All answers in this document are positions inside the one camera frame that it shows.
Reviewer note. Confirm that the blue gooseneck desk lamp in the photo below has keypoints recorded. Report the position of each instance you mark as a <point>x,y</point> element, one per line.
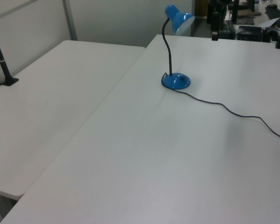
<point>175,82</point>

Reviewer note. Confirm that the white side table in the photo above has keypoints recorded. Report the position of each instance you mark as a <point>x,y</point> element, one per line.
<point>49,98</point>

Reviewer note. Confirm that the black monitor stand pole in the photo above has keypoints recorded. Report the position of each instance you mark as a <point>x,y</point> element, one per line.
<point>235,11</point>

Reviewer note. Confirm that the brown desk pad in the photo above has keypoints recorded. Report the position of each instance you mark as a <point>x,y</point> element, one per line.
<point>248,13</point>

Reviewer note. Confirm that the white paper sheet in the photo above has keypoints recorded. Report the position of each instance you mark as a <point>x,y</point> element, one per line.
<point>269,23</point>

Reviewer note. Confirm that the grey partition frame post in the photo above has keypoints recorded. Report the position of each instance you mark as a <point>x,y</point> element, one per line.
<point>70,21</point>

